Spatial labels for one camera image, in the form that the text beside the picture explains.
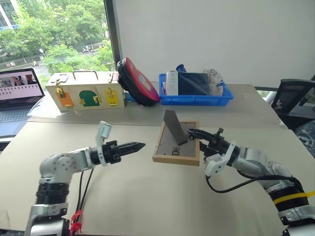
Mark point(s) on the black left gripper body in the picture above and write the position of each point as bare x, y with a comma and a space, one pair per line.
111, 153

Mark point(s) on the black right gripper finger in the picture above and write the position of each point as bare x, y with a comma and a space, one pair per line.
203, 148
198, 134

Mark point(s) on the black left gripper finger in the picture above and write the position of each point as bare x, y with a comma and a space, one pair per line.
130, 151
131, 146

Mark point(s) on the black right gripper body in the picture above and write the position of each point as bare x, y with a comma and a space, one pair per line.
220, 143

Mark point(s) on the wooden picture frame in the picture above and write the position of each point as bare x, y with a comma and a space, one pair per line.
176, 147

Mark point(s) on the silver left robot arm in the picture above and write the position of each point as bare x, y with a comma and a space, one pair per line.
61, 163

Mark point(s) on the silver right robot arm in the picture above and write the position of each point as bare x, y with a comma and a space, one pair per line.
257, 161

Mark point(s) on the blue plastic bin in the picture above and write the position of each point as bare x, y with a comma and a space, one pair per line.
197, 99

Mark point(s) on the dark blue pouch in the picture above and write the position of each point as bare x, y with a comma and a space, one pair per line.
193, 83

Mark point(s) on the white patterned cloth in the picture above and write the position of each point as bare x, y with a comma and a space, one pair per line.
216, 83

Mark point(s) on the white remote control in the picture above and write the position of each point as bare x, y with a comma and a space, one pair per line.
172, 82

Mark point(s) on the wooden latch lock box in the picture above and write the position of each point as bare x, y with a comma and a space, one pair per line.
86, 96

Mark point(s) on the red and black round case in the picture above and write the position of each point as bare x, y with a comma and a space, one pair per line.
137, 83

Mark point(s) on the blue plastic object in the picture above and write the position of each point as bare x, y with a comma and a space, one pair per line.
180, 68

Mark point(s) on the black mesh office chair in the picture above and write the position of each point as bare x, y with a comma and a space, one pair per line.
294, 98

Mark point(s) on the yellow tape band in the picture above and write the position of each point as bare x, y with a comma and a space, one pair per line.
292, 196

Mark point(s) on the grey laptop computer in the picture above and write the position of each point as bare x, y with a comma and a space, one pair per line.
17, 98

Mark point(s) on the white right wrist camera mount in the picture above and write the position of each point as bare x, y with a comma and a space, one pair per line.
217, 163

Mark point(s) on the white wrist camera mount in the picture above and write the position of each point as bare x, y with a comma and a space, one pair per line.
103, 130
217, 163

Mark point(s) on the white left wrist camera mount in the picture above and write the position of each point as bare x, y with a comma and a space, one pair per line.
103, 130

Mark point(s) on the white metal tube frame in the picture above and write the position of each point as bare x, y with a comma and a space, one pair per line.
270, 96

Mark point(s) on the dark window frame post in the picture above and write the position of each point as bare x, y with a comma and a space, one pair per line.
113, 32

